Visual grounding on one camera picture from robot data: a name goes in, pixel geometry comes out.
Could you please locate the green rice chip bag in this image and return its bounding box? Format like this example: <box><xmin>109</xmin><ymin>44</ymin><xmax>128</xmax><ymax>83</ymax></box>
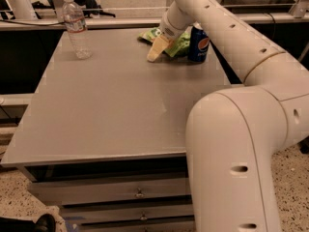
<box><xmin>138</xmin><ymin>27</ymin><xmax>190</xmax><ymax>57</ymax></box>

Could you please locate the middle grey drawer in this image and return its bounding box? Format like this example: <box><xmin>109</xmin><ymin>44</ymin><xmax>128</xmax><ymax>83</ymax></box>
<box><xmin>61</xmin><ymin>204</ymin><xmax>193</xmax><ymax>224</ymax></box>

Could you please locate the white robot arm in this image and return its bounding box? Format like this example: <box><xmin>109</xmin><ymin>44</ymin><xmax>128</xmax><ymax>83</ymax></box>
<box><xmin>148</xmin><ymin>0</ymin><xmax>309</xmax><ymax>232</ymax></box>

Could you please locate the blue pepsi can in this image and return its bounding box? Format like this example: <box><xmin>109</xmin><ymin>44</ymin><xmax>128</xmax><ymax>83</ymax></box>
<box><xmin>187</xmin><ymin>22</ymin><xmax>210</xmax><ymax>63</ymax></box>

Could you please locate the grey drawer cabinet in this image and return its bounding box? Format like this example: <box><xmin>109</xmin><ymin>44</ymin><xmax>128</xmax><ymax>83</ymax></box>
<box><xmin>2</xmin><ymin>29</ymin><xmax>229</xmax><ymax>225</ymax></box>

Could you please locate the top grey drawer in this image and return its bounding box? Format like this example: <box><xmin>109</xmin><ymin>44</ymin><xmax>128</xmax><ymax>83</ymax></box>
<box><xmin>29</xmin><ymin>177</ymin><xmax>190</xmax><ymax>206</ymax></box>

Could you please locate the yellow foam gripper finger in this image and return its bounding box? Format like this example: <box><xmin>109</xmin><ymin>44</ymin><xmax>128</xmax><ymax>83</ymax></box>
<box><xmin>147</xmin><ymin>35</ymin><xmax>173</xmax><ymax>62</ymax></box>

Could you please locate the bottom grey drawer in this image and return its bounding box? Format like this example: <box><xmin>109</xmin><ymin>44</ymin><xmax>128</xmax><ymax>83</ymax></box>
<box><xmin>67</xmin><ymin>220</ymin><xmax>195</xmax><ymax>232</ymax></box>

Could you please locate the clear plastic water bottle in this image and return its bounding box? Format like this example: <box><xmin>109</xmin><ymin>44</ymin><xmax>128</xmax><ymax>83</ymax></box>
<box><xmin>62</xmin><ymin>0</ymin><xmax>92</xmax><ymax>59</ymax></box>

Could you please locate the grey drawer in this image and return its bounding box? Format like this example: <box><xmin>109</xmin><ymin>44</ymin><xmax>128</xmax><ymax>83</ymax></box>
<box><xmin>67</xmin><ymin>220</ymin><xmax>195</xmax><ymax>232</ymax></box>
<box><xmin>29</xmin><ymin>177</ymin><xmax>190</xmax><ymax>206</ymax></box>
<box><xmin>61</xmin><ymin>204</ymin><xmax>193</xmax><ymax>224</ymax></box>

